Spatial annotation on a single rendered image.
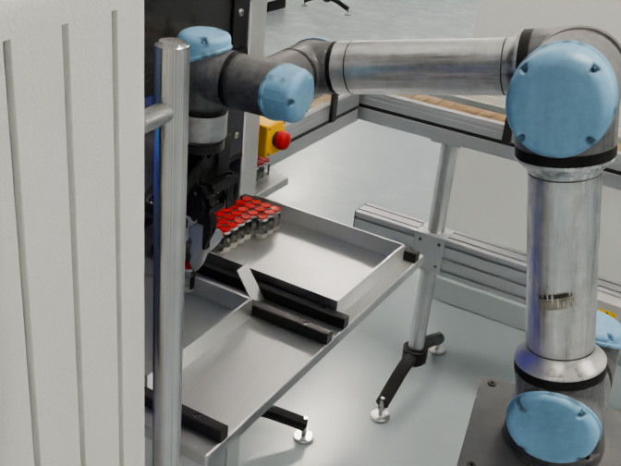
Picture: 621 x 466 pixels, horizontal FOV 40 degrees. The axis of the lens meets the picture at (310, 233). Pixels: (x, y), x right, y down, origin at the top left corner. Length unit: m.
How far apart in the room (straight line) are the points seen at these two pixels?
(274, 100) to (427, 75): 0.21
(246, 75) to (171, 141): 0.51
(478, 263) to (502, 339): 0.70
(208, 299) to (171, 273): 0.76
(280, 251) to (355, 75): 0.51
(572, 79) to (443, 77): 0.25
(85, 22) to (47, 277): 0.15
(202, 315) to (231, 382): 0.18
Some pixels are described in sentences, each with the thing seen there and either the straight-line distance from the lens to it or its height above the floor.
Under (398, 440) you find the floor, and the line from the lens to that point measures 2.59.
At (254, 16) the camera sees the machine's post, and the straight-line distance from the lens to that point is 1.67.
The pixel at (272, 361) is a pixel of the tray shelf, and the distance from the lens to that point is 1.31.
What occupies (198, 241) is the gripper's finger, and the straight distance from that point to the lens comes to 1.28.
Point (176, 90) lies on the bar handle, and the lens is 0.62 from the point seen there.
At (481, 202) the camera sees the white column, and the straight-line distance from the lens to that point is 3.08.
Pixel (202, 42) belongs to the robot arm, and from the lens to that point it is 1.16.
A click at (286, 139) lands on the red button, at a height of 1.00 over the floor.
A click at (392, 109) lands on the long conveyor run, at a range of 2.41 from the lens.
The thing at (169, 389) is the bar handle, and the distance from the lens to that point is 0.75.
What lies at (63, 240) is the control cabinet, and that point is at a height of 1.39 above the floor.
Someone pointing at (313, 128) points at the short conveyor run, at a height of 0.89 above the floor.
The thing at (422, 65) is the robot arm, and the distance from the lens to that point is 1.17.
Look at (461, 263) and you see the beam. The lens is 2.52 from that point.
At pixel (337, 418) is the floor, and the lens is 2.63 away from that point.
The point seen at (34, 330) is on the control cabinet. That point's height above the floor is 1.35.
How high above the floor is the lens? 1.64
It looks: 27 degrees down
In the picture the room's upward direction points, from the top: 6 degrees clockwise
